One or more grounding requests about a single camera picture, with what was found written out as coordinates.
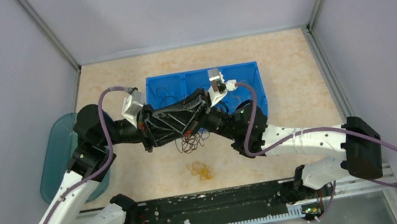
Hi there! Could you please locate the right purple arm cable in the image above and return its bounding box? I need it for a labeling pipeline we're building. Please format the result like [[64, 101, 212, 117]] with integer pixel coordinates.
[[232, 57, 397, 224]]

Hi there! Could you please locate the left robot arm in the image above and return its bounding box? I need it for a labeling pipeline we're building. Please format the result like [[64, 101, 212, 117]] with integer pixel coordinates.
[[38, 89, 210, 224]]

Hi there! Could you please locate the teal transparent plastic tray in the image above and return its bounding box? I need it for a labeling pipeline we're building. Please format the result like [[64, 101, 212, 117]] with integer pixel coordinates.
[[28, 108, 115, 210]]

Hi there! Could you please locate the coloured cable bundle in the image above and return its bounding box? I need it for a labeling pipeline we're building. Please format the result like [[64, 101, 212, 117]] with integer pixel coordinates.
[[174, 129, 213, 156]]

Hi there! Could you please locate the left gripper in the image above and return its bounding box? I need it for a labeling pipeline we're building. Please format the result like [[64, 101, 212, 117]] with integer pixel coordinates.
[[96, 97, 184, 159]]

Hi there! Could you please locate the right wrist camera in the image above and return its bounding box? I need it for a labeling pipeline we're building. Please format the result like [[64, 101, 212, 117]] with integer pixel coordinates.
[[207, 67, 237, 107]]

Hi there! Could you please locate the dark brown cable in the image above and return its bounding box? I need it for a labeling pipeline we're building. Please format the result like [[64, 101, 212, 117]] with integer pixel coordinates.
[[155, 83, 185, 111]]

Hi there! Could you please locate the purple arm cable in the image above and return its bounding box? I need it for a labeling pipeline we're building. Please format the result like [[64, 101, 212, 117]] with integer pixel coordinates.
[[232, 57, 397, 224], [0, 83, 159, 224]]

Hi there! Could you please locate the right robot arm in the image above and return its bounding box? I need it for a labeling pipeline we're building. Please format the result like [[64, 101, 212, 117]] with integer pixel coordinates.
[[177, 81, 383, 199]]

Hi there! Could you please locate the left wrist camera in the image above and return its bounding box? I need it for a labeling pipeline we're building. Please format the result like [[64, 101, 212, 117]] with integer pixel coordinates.
[[121, 87, 146, 128]]

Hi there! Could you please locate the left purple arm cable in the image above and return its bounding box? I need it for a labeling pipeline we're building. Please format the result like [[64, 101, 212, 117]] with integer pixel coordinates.
[[0, 83, 159, 224]]

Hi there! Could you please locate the blue three-compartment bin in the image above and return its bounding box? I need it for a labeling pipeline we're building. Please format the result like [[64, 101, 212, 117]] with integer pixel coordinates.
[[146, 61, 269, 116]]

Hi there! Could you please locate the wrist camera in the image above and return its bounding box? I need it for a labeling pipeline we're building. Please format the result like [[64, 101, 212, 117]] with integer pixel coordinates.
[[121, 87, 146, 128], [207, 67, 237, 107]]

